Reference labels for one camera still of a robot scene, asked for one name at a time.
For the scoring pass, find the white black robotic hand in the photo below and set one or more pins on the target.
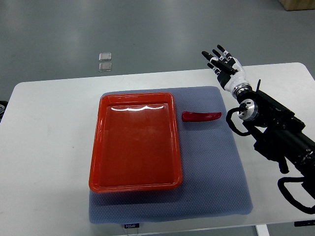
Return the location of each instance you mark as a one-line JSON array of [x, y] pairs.
[[227, 68]]

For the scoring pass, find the red pepper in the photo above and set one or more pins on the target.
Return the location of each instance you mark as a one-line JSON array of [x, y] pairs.
[[200, 117]]

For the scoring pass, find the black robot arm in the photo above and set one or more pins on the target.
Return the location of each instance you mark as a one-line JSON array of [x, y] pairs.
[[278, 133]]

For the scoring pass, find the red plastic tray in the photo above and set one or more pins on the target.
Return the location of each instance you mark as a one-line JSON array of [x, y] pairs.
[[136, 144]]

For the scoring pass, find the cardboard box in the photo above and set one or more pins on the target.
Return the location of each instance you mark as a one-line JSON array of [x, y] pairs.
[[292, 5]]

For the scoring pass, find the blue-grey padded mat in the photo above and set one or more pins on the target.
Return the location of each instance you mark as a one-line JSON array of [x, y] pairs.
[[214, 182]]

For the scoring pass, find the upper silver floor plate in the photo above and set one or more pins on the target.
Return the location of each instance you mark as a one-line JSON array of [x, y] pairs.
[[105, 56]]

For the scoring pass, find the white table leg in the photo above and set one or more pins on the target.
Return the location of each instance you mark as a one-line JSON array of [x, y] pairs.
[[262, 230]]

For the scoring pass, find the black table label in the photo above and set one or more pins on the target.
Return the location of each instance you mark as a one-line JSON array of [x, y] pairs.
[[304, 223]]

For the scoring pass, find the black mat label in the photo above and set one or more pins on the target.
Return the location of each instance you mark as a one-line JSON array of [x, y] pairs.
[[131, 226]]

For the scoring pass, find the black object at left edge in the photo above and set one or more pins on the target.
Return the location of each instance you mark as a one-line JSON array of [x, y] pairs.
[[3, 106]]

